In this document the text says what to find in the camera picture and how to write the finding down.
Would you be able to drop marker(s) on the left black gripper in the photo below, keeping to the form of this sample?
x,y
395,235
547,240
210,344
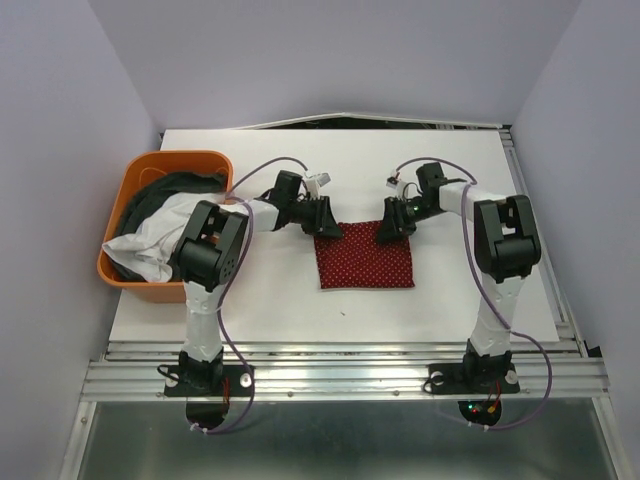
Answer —
x,y
324,222

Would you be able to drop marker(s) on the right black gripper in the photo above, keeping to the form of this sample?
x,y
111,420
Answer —
x,y
394,223

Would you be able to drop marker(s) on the red polka dot skirt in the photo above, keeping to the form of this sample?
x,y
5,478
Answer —
x,y
358,261

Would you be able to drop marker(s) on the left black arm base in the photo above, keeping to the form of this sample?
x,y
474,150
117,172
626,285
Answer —
x,y
231,380

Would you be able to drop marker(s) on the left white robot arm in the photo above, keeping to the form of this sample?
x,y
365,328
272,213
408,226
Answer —
x,y
209,253

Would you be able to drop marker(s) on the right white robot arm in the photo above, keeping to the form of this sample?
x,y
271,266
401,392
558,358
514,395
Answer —
x,y
501,241

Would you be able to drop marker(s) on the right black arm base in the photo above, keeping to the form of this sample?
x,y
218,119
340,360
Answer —
x,y
472,375

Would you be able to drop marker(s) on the white skirt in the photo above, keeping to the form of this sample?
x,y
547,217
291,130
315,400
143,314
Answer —
x,y
145,254

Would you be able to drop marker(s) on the dark grey dotted skirt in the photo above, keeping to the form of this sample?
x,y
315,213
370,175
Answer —
x,y
150,198

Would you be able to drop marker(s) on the orange plastic bin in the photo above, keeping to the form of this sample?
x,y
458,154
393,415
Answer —
x,y
142,171

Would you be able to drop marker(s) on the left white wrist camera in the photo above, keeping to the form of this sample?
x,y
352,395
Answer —
x,y
314,182

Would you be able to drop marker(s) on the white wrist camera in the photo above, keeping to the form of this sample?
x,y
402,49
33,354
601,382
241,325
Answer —
x,y
314,182
395,182

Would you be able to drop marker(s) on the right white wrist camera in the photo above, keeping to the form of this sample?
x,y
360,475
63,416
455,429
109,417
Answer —
x,y
395,182

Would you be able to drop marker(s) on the aluminium mounting rail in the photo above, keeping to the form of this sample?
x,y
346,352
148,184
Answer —
x,y
341,371

